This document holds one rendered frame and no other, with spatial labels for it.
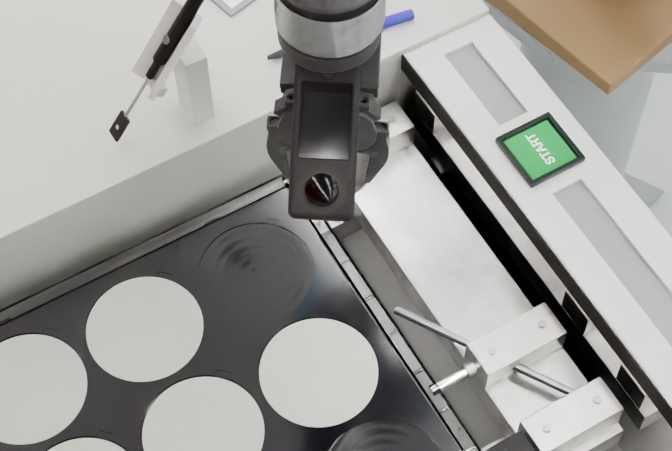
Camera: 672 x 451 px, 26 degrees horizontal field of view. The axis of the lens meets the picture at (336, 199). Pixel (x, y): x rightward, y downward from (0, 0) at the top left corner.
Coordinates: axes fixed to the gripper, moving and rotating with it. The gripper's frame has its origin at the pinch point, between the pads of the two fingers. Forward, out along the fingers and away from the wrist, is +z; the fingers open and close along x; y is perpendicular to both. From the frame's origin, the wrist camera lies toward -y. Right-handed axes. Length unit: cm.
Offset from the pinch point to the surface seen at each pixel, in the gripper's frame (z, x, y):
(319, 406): 13.1, 0.0, -11.8
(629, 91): 37, -31, 40
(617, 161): 52, -33, 40
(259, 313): 13.1, 5.7, -3.5
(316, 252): 13.0, 1.3, 2.7
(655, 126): 103, -49, 82
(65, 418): 13.0, 20.7, -14.2
